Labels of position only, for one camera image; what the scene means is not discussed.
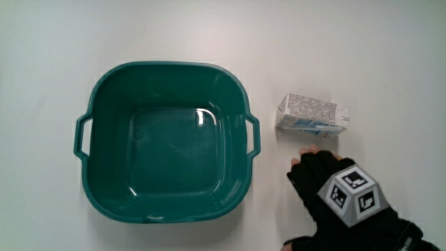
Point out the white and blue milk carton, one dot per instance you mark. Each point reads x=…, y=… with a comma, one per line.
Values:
x=310, y=113

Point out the person's right forearm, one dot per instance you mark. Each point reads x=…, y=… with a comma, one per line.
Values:
x=430, y=247

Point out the green plastic basin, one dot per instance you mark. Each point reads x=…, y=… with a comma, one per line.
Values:
x=167, y=150

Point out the white desk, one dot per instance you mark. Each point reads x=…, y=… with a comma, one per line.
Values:
x=383, y=52

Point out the person's right hand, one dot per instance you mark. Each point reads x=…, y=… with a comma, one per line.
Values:
x=334, y=223

